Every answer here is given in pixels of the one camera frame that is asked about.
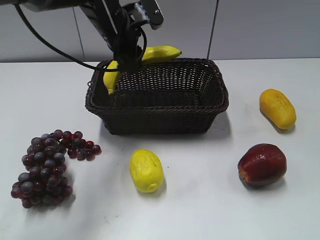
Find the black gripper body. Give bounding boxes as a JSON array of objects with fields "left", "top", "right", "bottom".
[{"left": 79, "top": 0, "right": 139, "bottom": 54}]

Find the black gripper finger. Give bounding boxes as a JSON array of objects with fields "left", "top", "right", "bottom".
[{"left": 113, "top": 44, "right": 142, "bottom": 72}]

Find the yellow banana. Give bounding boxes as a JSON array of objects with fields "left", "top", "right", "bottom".
[{"left": 103, "top": 45, "right": 182, "bottom": 95}]

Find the black woven basket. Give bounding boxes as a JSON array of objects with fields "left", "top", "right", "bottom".
[{"left": 85, "top": 58, "right": 229, "bottom": 135}]

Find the yellow lemon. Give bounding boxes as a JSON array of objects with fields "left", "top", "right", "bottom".
[{"left": 129, "top": 149, "right": 165, "bottom": 193}]

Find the purple grape bunch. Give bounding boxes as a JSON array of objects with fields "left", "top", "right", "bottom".
[{"left": 10, "top": 129, "right": 102, "bottom": 209}]

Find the orange mango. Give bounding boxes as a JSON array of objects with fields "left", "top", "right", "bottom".
[{"left": 259, "top": 88, "right": 297, "bottom": 130}]

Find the red apple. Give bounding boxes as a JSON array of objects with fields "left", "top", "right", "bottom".
[{"left": 237, "top": 143, "right": 287, "bottom": 188}]

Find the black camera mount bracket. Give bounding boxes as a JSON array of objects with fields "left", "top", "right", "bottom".
[{"left": 123, "top": 0, "right": 164, "bottom": 30}]

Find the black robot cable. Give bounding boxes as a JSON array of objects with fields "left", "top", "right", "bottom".
[{"left": 13, "top": 3, "right": 121, "bottom": 72}]

